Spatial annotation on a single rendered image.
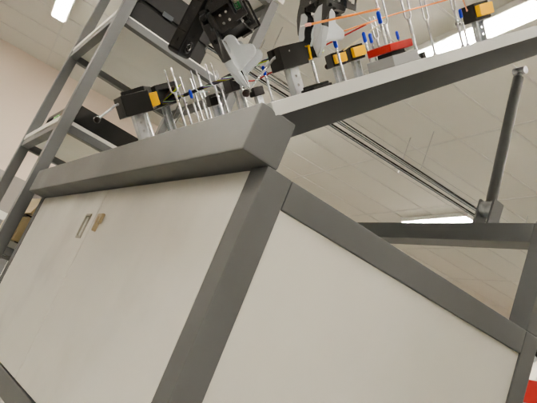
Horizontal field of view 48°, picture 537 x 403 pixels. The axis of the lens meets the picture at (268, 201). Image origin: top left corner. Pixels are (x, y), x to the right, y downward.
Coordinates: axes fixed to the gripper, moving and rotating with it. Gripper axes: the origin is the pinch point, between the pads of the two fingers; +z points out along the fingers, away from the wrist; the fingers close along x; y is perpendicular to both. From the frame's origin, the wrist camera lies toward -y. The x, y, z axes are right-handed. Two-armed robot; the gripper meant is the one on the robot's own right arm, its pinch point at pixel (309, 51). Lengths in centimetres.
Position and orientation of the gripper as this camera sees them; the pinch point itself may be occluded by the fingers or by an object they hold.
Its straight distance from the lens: 115.4
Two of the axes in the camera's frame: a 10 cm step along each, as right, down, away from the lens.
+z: -0.9, 9.9, -0.6
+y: 8.6, 1.1, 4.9
